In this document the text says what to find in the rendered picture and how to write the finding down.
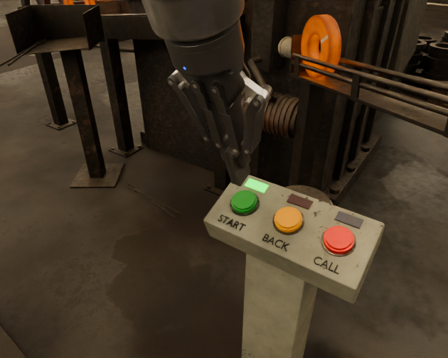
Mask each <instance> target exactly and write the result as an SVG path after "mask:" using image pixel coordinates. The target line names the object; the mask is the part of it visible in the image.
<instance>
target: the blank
mask: <svg viewBox="0 0 448 358"><path fill-rule="evenodd" d="M319 41H320V42H321V52H320V54H319ZM301 53H302V55H305V56H307V57H310V58H315V59H317V60H323V61H325V62H328V63H333V64H335V65H337V64H338V62H339V60H340V56H341V33H340V30H339V27H338V24H337V22H336V20H335V19H334V18H333V17H332V16H330V15H328V14H323V15H315V16H312V17H311V18H310V19H309V20H308V21H307V22H306V25H305V27H304V30H303V33H302V42H301ZM302 62H303V63H304V64H307V65H311V66H314V67H317V68H320V69H322V70H327V71H329V72H334V71H335V70H333V69H330V68H327V67H324V66H320V65H317V64H314V63H310V62H307V61H304V60H303V61H302ZM305 70H306V72H307V73H308V74H309V76H311V77H313V78H321V77H327V76H325V75H322V74H319V73H317V72H313V71H311V70H307V69H305Z"/></svg>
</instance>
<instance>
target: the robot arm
mask: <svg viewBox="0 0 448 358"><path fill-rule="evenodd" d="M142 3H143V5H144V9H145V11H146V14H147V16H148V19H149V22H150V24H151V27H152V30H153V31H154V32H155V34H156V35H157V36H159V37H160V38H163V39H164V41H165V44H166V47H167V49H168V52H169V55H170V57H171V61H172V63H173V65H174V67H175V68H176V70H175V71H174V72H173V73H172V74H171V75H170V76H169V77H168V78H167V82H168V84H169V85H170V86H171V87H172V89H173V90H174V91H175V92H176V93H177V95H178V96H179V97H180V99H181V101H182V102H183V105H184V107H185V108H186V110H187V112H188V113H189V115H190V117H191V118H192V120H193V122H194V124H195V125H196V127H197V129H198V131H199V132H200V134H201V136H202V138H203V139H204V140H205V141H207V142H209V141H210V140H211V141H213V142H214V144H215V146H216V147H217V148H219V151H220V154H221V158H222V159H223V161H225V164H226V167H227V169H228V174H229V176H230V181H231V183H232V184H234V185H238V186H241V185H242V184H243V183H244V181H245V179H246V178H247V176H248V175H249V174H250V166H249V162H250V160H251V158H250V154H251V153H252V152H253V151H254V150H255V148H256V146H257V145H258V143H259V142H260V141H261V135H262V125H263V119H264V113H265V103H266V101H267V99H268V97H269V96H270V95H271V94H272V88H271V87H270V86H269V85H263V86H262V87H260V86H259V85H257V84H256V83H254V82H253V81H252V80H251V79H250V71H249V70H248V69H247V67H246V65H245V63H244V49H245V46H244V40H243V36H242V29H241V25H240V16H241V15H242V12H243V10H244V6H245V1H244V0H142ZM243 90H244V92H245V94H246V96H245V98H246V101H245V105H247V109H246V111H245V118H244V115H243V111H242V105H241V100H242V91H243ZM207 126H209V128H208V129H207V128H206V127H207Z"/></svg>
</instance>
